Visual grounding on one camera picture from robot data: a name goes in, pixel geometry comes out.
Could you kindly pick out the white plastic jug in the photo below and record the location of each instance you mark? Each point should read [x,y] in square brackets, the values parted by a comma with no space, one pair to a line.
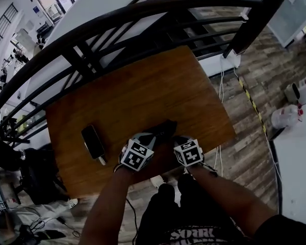
[304,91]

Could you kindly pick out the white desk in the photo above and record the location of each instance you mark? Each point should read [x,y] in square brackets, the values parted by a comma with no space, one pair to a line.
[298,162]

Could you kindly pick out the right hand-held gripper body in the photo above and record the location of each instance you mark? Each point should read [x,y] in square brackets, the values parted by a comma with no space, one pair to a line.
[190,154]

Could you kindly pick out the person's white left shoe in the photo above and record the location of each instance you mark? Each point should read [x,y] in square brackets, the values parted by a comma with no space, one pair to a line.
[158,181]

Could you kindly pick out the black printed t-shirt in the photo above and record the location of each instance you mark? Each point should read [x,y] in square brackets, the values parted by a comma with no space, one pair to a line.
[283,231]

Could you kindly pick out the person's white shoe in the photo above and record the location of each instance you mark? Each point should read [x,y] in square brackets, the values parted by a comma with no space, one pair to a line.
[158,181]
[185,172]

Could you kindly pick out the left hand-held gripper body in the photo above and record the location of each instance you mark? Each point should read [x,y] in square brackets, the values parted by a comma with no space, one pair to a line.
[136,157]

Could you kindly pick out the person's right forearm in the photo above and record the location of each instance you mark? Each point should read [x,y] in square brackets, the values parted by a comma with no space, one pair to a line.
[227,198]

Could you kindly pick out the dark curved metal railing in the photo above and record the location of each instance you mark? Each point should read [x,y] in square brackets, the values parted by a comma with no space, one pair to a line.
[97,29]

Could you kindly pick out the dark wooden railing post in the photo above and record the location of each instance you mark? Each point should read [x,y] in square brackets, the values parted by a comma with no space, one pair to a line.
[257,19]

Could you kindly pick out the black shorts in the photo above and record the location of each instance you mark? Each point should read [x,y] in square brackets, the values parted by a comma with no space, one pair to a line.
[193,203]

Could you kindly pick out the person's white right shoe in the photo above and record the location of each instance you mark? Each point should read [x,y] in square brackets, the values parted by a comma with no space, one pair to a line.
[185,172]

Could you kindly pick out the clear plastic jug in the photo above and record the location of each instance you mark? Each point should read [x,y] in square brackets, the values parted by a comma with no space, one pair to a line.
[285,116]

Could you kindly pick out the black smartphone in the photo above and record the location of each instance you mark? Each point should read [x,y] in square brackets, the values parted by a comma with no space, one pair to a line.
[92,142]

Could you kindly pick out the white sneaker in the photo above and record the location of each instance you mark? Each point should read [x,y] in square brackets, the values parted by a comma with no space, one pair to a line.
[72,203]

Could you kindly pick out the small black object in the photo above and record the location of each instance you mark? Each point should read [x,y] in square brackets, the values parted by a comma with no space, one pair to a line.
[165,129]

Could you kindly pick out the black mesh office chair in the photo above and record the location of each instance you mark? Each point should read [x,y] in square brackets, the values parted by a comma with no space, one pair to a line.
[38,177]

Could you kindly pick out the white charger plug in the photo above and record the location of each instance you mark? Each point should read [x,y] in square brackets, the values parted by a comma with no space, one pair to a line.
[102,160]

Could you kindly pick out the person's left forearm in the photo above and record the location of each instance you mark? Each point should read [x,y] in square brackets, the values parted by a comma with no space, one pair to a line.
[104,208]

